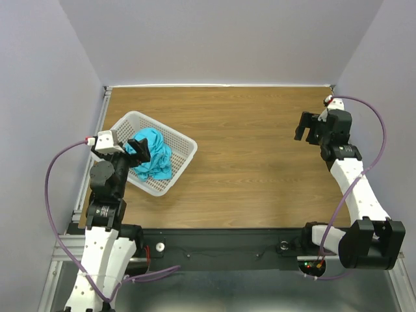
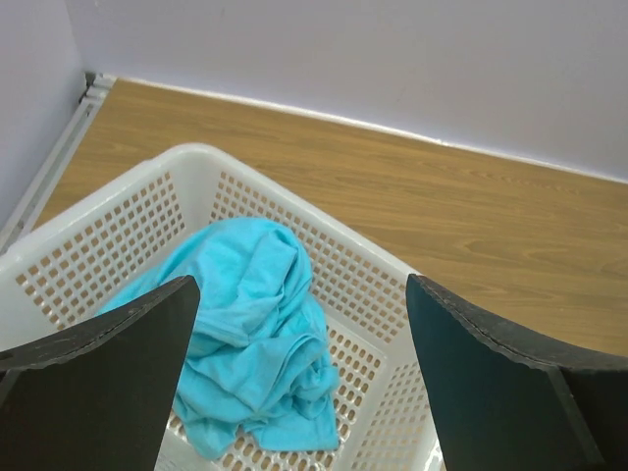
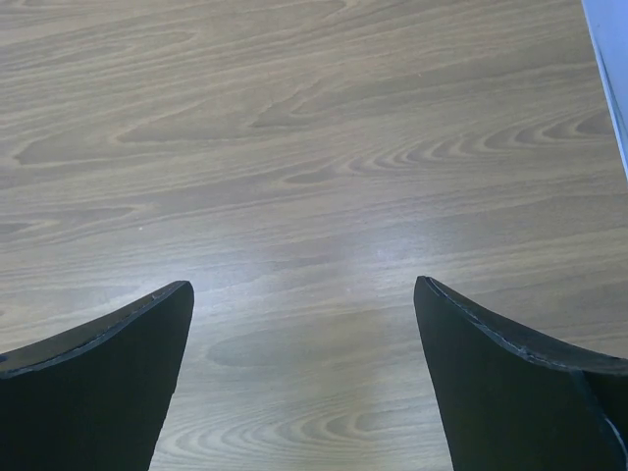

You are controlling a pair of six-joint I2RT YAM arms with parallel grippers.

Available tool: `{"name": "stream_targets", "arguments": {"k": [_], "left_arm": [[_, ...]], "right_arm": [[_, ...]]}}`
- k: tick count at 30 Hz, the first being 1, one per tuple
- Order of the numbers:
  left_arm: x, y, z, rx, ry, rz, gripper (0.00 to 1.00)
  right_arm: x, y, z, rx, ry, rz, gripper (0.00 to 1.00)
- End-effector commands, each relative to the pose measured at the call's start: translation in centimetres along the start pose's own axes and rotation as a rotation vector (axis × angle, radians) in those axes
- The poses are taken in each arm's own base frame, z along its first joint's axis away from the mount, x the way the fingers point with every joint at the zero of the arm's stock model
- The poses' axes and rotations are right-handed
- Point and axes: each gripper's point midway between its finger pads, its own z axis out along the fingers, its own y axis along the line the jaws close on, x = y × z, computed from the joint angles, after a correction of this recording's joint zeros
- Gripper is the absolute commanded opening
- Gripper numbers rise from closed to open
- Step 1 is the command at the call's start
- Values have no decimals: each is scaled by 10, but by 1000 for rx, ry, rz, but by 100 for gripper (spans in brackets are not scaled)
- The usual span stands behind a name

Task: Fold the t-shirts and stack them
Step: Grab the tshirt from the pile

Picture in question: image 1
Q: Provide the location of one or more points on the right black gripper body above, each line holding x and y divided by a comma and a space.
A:
324, 135

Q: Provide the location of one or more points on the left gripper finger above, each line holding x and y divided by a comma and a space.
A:
139, 146
141, 157

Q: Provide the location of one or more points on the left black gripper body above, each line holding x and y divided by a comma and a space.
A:
123, 161

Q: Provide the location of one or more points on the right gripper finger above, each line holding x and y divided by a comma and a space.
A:
304, 123
313, 135

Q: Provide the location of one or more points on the turquoise t shirt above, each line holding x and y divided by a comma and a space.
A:
160, 167

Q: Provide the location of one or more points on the white perforated plastic basket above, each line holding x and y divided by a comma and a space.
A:
104, 183

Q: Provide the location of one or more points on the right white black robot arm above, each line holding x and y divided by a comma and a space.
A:
374, 240

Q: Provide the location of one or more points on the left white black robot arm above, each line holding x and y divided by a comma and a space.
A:
109, 244

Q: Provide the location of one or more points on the left white knob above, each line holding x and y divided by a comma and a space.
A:
160, 247

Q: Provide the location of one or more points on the right metal knob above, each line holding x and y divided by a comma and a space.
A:
284, 245

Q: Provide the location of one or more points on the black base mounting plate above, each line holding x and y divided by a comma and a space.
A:
228, 249

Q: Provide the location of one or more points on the circuit board with leds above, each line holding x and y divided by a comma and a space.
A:
312, 267

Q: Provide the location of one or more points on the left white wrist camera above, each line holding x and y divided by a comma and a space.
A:
105, 142

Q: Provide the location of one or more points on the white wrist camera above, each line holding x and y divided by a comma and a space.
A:
330, 103
105, 142

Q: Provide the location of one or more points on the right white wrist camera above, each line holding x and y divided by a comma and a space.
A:
330, 103

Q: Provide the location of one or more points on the aluminium frame rail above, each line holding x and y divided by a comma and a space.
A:
73, 242

